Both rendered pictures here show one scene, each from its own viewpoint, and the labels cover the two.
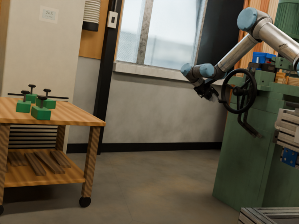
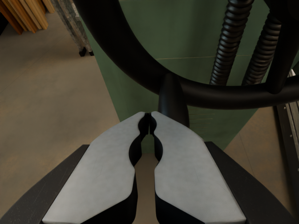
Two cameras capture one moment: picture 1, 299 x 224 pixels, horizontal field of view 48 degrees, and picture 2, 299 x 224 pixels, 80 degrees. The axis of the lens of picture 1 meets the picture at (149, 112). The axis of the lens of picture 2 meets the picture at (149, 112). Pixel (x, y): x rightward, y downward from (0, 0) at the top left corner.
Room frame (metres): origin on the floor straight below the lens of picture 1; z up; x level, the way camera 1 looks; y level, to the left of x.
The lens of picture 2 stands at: (2.15, -0.38, 0.85)
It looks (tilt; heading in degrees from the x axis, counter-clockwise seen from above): 57 degrees down; 307
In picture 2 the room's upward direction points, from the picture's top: 5 degrees counter-clockwise
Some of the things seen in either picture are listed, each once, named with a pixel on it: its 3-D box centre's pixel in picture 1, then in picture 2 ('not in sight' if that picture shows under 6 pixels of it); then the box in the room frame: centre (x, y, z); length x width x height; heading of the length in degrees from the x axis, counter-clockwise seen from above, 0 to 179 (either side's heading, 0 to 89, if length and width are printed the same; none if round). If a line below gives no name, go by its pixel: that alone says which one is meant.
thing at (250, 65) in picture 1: (261, 66); not in sight; (2.20, -0.66, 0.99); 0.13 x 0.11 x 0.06; 33
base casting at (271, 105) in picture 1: (282, 104); not in sight; (2.39, -0.92, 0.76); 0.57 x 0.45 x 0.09; 123
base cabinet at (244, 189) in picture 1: (270, 158); (177, 54); (2.39, -0.92, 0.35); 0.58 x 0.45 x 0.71; 123
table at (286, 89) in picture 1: (265, 85); not in sight; (2.25, -0.73, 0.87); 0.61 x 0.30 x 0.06; 33
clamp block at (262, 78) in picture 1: (258, 77); not in sight; (2.21, -0.66, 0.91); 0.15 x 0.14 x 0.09; 33
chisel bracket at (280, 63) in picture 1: (281, 64); not in sight; (2.33, -0.83, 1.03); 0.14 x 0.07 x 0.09; 123
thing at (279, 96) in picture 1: (267, 93); not in sight; (2.29, -0.77, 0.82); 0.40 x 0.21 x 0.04; 33
